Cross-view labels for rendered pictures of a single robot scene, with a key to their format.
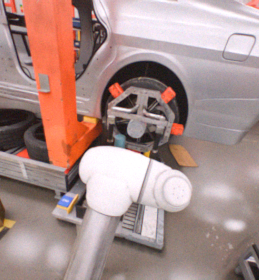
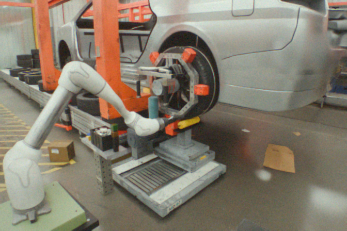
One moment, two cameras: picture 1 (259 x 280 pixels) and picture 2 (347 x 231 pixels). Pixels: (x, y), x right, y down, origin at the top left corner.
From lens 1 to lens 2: 1.25 m
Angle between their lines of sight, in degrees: 37
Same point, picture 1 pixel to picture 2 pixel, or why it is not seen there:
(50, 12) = (100, 13)
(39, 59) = (97, 38)
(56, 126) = not seen: hidden behind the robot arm
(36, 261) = (71, 184)
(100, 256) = (52, 103)
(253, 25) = not seen: outside the picture
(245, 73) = (256, 25)
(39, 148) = not seen: hidden behind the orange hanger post
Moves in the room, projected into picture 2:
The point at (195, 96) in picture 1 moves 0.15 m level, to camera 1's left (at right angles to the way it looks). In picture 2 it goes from (220, 56) to (203, 55)
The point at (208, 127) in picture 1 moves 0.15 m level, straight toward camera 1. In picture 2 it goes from (240, 89) to (224, 91)
